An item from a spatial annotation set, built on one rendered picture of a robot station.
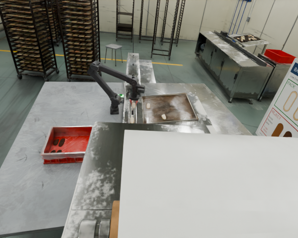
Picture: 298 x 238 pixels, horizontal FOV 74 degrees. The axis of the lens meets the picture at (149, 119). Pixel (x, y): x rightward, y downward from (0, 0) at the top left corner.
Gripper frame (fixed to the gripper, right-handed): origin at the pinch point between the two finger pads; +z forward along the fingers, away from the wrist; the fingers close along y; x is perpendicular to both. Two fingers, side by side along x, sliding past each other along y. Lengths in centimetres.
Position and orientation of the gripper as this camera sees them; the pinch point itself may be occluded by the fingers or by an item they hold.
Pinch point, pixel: (133, 104)
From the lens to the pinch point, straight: 195.1
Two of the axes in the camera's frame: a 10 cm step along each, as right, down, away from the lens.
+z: -0.8, 8.2, 5.7
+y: 10.0, 0.4, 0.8
